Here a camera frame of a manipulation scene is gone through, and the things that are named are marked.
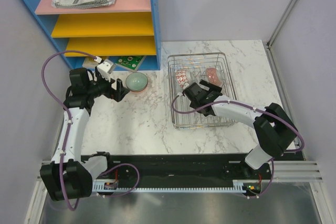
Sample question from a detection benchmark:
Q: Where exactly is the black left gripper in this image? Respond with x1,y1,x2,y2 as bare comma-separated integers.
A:
86,66,129,102

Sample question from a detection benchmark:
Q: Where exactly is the celadon green bowl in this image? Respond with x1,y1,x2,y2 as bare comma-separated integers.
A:
125,72,148,90

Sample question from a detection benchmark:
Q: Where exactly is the black white floral bowl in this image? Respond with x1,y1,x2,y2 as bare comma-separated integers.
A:
205,68,222,87

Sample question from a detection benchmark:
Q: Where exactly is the red diamond pattern bowl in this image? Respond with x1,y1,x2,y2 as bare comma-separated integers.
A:
175,69,190,89

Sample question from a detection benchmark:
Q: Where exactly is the pink bowl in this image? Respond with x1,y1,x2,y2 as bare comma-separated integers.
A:
128,87,146,93

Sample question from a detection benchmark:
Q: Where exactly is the chrome wire dish rack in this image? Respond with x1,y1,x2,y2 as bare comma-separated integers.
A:
167,52,237,129

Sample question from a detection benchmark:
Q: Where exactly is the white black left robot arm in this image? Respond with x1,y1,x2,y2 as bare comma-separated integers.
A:
40,68,129,201

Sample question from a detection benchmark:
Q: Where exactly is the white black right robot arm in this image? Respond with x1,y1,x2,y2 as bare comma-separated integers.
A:
182,80,299,179

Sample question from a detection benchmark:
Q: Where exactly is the green white book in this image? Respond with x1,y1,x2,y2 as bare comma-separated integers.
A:
115,56,146,72

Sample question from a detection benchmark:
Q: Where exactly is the yellow white book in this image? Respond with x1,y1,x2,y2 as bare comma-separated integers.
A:
82,57,109,69

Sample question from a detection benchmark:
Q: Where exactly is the blue pink yellow shelf unit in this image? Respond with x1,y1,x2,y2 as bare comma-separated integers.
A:
23,0,161,71

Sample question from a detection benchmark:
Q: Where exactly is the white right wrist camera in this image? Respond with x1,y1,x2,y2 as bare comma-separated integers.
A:
178,82,189,96

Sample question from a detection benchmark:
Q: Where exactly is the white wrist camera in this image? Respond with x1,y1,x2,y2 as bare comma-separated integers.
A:
97,59,116,82
178,82,189,96

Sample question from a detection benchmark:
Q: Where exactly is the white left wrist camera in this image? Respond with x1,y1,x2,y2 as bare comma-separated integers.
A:
97,59,116,82

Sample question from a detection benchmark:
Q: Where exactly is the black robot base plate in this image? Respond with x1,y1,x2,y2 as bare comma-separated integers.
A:
84,153,274,189

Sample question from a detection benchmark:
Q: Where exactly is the white slotted cable duct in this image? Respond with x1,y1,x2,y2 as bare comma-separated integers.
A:
92,179,261,194

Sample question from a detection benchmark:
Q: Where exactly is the aluminium frame rail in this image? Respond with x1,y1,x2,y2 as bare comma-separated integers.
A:
273,161,322,183

